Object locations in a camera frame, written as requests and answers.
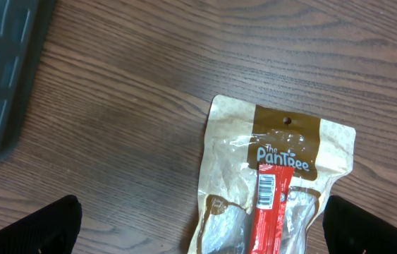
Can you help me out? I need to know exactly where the red white snack bar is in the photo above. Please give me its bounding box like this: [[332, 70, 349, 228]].
[[248, 164, 294, 254]]

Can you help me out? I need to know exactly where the white brown snack wrapper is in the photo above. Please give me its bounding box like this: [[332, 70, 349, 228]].
[[188, 95, 356, 253]]

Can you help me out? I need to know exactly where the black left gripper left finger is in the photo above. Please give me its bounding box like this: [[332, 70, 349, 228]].
[[0, 195, 83, 254]]

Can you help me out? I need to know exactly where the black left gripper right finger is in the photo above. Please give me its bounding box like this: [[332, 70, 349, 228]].
[[322, 195, 397, 254]]

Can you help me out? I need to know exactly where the grey plastic mesh basket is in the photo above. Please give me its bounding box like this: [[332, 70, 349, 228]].
[[0, 0, 56, 161]]

